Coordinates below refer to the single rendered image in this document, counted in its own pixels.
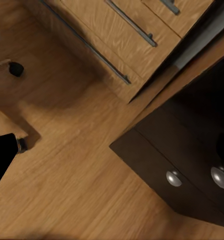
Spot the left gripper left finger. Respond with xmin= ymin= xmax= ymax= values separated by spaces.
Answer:
xmin=0 ymin=133 xmax=18 ymax=180

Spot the swivel chair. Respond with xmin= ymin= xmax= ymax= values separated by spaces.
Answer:
xmin=0 ymin=58 xmax=28 ymax=154

